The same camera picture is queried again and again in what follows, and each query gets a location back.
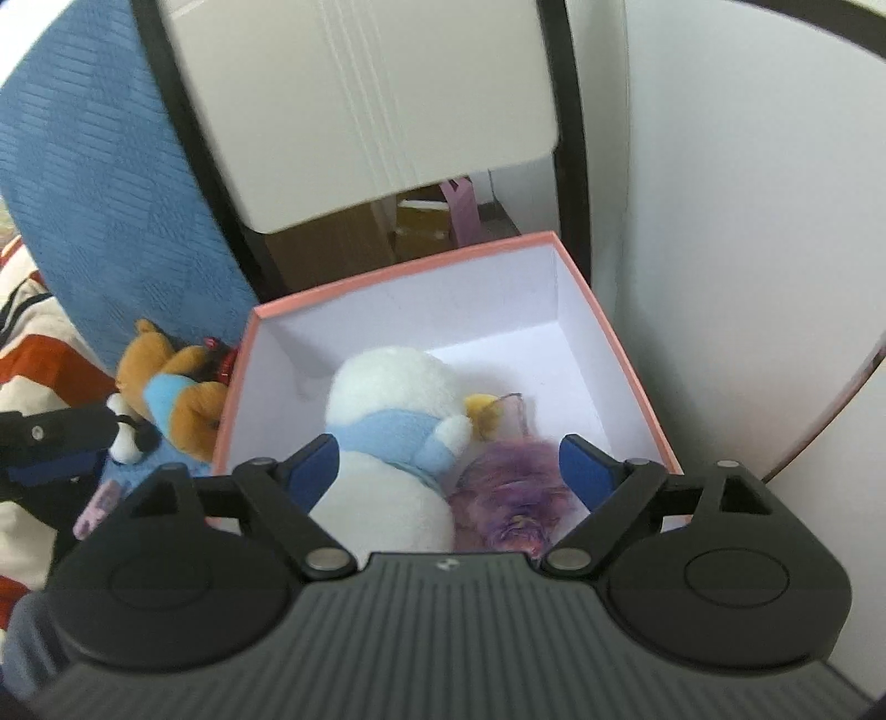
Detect purple fuzzy plush toy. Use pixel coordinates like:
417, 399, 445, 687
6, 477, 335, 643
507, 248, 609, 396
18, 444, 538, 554
447, 393, 580, 559

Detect black white panda plush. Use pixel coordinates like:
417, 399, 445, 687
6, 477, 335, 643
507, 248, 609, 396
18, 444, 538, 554
107, 393, 162, 465

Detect white plush blue scarf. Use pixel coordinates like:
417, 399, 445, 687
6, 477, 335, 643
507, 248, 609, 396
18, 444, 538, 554
310, 347, 473, 565

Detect pink cardboard box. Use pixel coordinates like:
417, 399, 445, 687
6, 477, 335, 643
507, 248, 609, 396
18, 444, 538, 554
204, 231, 687, 534

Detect blue textured pillow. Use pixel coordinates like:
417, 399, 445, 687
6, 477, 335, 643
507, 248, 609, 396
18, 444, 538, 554
2, 2, 257, 366

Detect brown dog plush toy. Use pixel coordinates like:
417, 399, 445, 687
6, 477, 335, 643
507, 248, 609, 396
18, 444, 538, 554
116, 320, 228, 464

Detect small lilac plush toy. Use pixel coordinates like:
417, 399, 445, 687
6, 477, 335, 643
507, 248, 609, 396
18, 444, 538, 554
72, 480, 123, 542

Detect black red figurine toy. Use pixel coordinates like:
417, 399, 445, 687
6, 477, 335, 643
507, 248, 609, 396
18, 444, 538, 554
198, 336, 239, 385

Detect red white striped bedding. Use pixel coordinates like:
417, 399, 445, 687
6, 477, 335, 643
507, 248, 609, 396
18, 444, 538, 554
2, 213, 111, 624

